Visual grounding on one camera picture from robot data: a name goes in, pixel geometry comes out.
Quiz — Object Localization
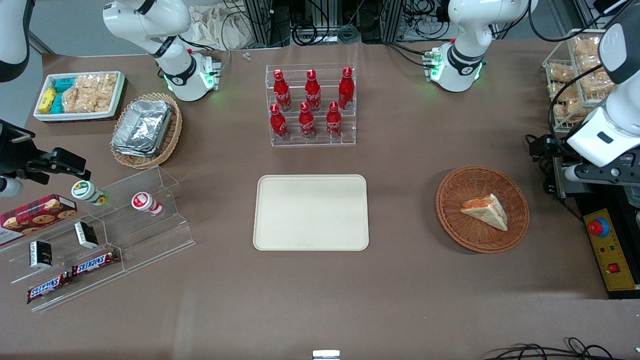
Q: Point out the red cookie box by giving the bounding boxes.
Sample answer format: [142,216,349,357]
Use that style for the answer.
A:
[0,194,78,246]

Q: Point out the small black box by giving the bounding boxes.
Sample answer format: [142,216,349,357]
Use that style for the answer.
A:
[74,221,100,250]
[28,240,54,270]

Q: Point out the round brown wicker basket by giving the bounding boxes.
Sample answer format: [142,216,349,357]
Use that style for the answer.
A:
[435,165,530,254]

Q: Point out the black floor cables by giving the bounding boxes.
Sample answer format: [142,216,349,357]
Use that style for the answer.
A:
[481,337,640,360]

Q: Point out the red cola bottle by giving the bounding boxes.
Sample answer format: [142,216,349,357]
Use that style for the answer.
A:
[298,101,317,140]
[273,69,293,112]
[338,66,356,110]
[304,69,322,112]
[325,101,343,139]
[269,103,289,141]

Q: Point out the snickers bar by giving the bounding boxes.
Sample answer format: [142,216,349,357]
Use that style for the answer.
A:
[26,271,74,305]
[71,249,121,278]

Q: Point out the oval light wicker basket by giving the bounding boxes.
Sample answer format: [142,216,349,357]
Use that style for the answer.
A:
[110,92,183,170]

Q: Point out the grey metal bracket box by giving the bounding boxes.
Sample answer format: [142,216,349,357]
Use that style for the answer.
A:
[552,159,569,199]

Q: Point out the red lid yogurt cup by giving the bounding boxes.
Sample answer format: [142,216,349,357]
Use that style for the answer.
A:
[131,192,164,217]

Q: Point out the white rectangular bin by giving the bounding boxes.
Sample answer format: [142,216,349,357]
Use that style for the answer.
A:
[33,71,126,123]

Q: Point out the green lid yogurt cup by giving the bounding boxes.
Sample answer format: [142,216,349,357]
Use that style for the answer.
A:
[70,180,110,207]

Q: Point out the yellow emergency stop box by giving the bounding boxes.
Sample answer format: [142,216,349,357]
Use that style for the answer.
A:
[583,208,637,292]

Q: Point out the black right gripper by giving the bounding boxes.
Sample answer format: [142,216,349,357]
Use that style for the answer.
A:
[0,120,92,184]

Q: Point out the beige plastic tray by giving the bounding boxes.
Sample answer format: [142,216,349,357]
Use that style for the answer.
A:
[253,174,370,252]

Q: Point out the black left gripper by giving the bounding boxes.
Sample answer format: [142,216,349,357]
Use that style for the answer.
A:
[525,133,571,164]

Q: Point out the white wire rack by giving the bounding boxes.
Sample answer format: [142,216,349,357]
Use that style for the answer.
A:
[542,28,627,134]

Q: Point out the bagged cracker snack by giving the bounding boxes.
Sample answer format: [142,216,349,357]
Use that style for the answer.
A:
[549,82,582,102]
[575,54,612,76]
[580,71,617,97]
[547,64,577,84]
[552,99,590,124]
[572,37,602,57]

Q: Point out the triangular sandwich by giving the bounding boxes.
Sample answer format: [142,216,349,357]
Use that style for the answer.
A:
[460,193,509,232]

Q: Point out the black cable bundle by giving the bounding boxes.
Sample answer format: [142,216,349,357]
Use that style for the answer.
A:
[291,20,362,47]

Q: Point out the yellow snack box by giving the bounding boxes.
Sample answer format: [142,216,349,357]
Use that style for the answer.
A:
[38,87,58,111]

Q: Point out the beige cloth bag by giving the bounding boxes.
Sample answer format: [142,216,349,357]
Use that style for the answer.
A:
[189,4,252,52]

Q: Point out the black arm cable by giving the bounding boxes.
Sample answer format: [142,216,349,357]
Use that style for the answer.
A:
[548,64,622,147]

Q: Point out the black metal machine frame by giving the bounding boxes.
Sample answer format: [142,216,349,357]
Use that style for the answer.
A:
[542,150,640,301]

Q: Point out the rice cracker pack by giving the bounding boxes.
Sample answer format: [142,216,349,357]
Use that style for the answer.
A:
[77,89,114,114]
[75,73,119,92]
[62,87,82,114]

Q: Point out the clear acrylic stepped stand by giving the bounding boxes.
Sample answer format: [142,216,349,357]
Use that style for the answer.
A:
[0,166,196,313]

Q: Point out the stack of foil trays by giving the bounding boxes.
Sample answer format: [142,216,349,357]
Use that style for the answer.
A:
[111,99,174,159]

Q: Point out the clear acrylic bottle rack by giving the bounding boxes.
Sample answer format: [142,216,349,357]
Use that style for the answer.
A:
[264,63,357,148]

